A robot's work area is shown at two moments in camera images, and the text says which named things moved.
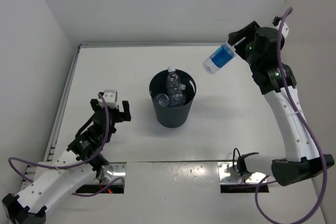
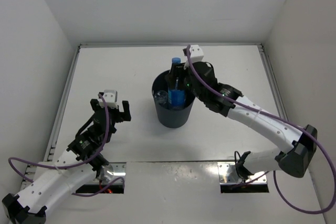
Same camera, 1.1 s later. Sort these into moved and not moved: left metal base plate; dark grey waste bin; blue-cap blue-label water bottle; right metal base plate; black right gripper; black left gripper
Moved: black right gripper; blue-cap blue-label water bottle
Not moved: right metal base plate; black left gripper; left metal base plate; dark grey waste bin
